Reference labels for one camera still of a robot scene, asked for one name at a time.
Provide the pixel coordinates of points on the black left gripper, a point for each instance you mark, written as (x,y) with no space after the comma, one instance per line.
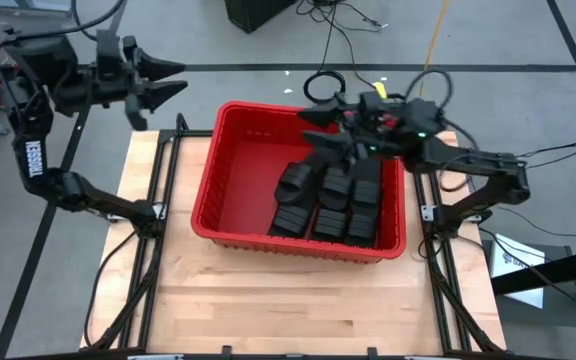
(113,80)

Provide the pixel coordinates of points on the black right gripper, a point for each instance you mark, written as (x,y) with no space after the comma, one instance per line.
(375,125)

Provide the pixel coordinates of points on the red plastic bin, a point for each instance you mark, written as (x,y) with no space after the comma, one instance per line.
(248,190)

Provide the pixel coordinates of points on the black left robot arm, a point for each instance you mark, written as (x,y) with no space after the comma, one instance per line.
(78,192)

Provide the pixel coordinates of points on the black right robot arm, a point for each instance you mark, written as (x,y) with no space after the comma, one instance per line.
(468,162)

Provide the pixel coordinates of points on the black floor case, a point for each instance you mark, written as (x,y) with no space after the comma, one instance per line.
(255,12)

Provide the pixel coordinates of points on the grey metal floor bar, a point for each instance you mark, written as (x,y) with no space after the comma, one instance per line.
(33,7)

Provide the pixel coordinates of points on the black table edge clamp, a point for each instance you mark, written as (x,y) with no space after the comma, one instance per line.
(373,352)
(225,352)

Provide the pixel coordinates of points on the white printed paper sheet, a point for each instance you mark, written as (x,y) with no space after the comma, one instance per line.
(523,255)

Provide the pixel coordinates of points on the black metal beam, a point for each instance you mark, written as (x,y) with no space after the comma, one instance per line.
(558,270)

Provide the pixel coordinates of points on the grey side table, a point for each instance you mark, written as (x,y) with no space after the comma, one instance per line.
(563,310)

